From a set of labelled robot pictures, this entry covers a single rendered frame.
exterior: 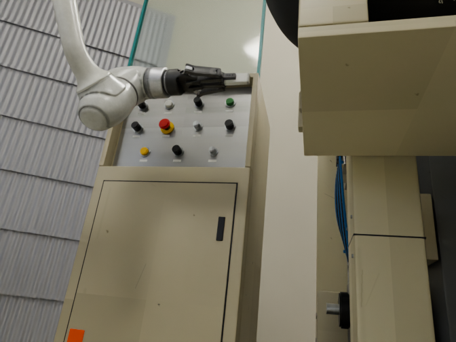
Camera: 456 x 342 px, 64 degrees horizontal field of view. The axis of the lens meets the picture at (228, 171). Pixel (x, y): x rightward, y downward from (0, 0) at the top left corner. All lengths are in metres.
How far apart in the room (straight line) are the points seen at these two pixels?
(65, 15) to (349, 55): 0.73
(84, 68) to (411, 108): 0.74
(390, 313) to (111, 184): 0.93
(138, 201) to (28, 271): 2.00
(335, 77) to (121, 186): 0.89
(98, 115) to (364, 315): 0.72
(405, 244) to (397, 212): 0.06
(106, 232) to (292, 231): 2.64
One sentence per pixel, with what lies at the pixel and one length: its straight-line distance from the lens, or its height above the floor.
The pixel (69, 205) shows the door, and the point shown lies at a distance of 3.20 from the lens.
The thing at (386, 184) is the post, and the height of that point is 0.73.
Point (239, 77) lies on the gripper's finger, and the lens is 1.04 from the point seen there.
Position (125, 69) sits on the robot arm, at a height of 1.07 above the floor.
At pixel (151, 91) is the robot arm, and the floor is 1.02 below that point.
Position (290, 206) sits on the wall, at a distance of 3.73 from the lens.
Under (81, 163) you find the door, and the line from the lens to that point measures 3.31.
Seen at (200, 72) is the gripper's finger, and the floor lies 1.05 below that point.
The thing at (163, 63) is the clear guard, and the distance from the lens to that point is 1.54.
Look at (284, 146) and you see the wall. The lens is 3.93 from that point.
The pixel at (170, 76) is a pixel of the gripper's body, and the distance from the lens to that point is 1.06.
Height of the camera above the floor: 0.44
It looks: 22 degrees up
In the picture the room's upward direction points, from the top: 6 degrees clockwise
